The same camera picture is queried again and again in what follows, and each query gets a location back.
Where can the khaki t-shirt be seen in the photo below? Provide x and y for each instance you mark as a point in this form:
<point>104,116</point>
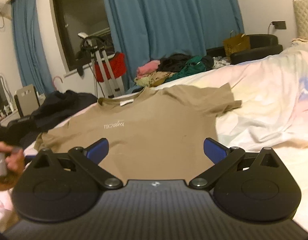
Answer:
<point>156,120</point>

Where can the red garment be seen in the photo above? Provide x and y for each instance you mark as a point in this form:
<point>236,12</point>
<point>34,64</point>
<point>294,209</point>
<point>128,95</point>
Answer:
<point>117,66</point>

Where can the green garment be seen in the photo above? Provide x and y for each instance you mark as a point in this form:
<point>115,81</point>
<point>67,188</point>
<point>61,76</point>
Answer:
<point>191,67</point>

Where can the pink clothes hanger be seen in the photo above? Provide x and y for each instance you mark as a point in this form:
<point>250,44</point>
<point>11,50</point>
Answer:
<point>57,78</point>

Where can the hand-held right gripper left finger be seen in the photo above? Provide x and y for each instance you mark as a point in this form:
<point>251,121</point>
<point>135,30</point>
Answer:
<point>99,151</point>

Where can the garment steamer stand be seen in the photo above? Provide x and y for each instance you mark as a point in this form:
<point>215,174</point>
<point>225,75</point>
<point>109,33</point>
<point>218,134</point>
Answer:
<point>101,62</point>

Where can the white air conditioner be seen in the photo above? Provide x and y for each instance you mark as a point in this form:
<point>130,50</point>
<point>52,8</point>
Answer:
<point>0,8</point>

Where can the person's left hand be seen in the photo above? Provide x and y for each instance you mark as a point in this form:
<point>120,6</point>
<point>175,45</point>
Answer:
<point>15,163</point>

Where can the wide blue curtain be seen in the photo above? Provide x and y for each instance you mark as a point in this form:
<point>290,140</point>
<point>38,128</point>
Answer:
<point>169,25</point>

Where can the black clothes pile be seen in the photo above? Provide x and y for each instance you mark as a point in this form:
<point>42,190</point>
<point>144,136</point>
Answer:
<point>61,107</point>

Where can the white patterned cloth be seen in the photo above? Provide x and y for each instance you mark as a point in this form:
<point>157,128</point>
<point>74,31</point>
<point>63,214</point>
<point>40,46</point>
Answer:
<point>221,62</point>

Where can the narrow blue curtain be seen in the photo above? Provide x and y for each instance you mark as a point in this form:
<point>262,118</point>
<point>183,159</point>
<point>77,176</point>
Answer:
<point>29,42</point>

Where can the grey chair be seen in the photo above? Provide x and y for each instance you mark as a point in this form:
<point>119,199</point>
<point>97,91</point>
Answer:
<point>26,98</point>

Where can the wavy mirror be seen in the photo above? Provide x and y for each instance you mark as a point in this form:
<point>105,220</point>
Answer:
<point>0,90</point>

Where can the black armchair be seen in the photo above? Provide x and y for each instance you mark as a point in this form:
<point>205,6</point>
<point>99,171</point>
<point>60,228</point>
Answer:
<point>259,51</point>

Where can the brown paper bag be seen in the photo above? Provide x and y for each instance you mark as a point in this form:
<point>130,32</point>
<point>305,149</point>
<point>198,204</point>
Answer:
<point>236,45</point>

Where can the white dresser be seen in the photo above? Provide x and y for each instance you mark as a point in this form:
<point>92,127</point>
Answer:
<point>6,116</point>

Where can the pale yellow garment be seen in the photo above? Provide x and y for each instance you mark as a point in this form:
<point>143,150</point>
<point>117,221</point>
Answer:
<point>141,81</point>

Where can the beige floral cloth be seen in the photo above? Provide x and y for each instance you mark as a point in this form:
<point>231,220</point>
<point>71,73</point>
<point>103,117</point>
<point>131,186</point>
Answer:
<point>160,77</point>

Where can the wall socket with charger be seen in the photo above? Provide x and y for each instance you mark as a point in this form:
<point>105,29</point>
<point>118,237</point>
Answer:
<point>279,25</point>

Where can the pink garment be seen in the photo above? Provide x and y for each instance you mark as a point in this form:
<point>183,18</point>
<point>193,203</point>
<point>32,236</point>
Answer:
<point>147,68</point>

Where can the quilted headboard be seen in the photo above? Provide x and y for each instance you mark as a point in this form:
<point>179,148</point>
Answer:
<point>305,17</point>

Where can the dark window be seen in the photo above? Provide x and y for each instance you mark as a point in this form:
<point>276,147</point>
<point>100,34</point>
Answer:
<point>81,17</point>

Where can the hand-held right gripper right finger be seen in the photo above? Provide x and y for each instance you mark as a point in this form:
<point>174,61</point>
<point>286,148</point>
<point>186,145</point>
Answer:
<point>215,151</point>

